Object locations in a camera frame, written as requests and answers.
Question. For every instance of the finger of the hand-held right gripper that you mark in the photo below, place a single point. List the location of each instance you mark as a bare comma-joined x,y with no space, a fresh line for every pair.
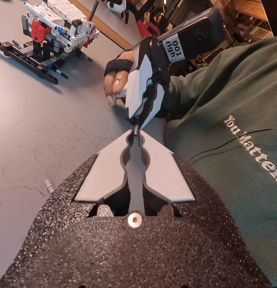
137,90
157,101

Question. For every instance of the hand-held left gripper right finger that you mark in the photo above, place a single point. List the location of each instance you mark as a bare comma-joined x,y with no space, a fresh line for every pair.
170,177

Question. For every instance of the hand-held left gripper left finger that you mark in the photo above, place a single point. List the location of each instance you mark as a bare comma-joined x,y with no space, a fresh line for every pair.
102,177

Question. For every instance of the small black lego connector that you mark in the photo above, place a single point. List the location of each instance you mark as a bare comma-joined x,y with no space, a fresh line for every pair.
136,126

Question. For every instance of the white lego truck model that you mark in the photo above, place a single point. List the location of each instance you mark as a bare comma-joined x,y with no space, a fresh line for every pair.
62,20

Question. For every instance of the person's right forearm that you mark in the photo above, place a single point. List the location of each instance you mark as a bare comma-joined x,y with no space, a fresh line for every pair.
185,94

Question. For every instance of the light grey lego pin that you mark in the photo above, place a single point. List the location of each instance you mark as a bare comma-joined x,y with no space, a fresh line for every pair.
49,186

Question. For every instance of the person's right hand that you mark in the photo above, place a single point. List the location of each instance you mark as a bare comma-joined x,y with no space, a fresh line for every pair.
111,90

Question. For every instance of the grey table with black inset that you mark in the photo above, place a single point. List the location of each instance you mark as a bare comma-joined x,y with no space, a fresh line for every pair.
107,24

